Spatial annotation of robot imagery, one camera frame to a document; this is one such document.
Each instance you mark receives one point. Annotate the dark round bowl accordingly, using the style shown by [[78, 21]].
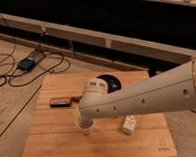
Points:
[[113, 83]]

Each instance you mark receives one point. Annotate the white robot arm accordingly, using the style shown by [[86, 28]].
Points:
[[174, 90]]

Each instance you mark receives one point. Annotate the brown oblong food piece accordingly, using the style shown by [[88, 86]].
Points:
[[76, 98]]

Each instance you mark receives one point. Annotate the wooden table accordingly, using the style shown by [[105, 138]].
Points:
[[53, 132]]

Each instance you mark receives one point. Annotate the dark rectangular bar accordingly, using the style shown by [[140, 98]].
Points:
[[60, 102]]

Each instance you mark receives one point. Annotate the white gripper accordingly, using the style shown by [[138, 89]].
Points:
[[86, 122]]

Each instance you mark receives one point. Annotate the white lotion bottle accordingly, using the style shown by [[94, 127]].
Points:
[[129, 124]]

